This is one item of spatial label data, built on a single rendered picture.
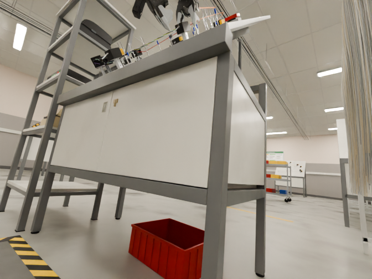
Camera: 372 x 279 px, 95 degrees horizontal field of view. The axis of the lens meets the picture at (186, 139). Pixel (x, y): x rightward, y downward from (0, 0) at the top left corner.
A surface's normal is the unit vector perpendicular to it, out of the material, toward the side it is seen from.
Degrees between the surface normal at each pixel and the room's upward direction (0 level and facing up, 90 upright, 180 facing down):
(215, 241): 90
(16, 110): 90
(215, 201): 90
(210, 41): 90
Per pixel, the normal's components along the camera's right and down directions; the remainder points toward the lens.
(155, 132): -0.56, -0.22
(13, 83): 0.75, -0.06
